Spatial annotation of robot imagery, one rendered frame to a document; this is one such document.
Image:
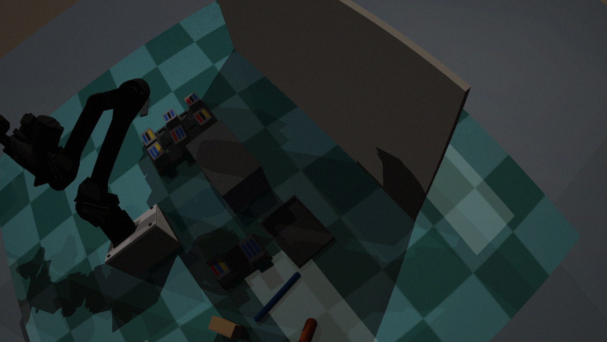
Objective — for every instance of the brown rectangular block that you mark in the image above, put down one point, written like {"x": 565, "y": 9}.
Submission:
{"x": 226, "y": 327}

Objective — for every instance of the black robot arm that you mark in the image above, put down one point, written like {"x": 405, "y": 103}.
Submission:
{"x": 58, "y": 167}

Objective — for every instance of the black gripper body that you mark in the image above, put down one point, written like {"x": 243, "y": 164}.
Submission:
{"x": 14, "y": 146}

